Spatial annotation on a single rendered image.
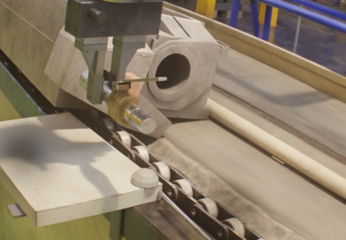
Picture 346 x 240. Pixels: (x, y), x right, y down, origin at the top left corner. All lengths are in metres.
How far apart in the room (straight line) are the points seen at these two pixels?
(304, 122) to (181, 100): 0.33
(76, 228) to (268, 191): 0.37
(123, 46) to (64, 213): 0.25
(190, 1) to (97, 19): 5.88
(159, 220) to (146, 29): 0.27
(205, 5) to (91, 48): 5.29
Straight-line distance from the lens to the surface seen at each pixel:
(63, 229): 1.10
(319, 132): 1.26
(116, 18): 0.73
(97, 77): 0.76
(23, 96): 1.22
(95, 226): 0.94
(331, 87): 1.56
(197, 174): 0.97
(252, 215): 0.87
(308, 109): 1.40
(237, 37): 1.85
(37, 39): 1.14
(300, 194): 0.95
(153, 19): 0.76
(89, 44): 0.74
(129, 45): 0.77
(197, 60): 1.12
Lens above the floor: 1.18
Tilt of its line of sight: 19 degrees down
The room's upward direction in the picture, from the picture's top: 8 degrees clockwise
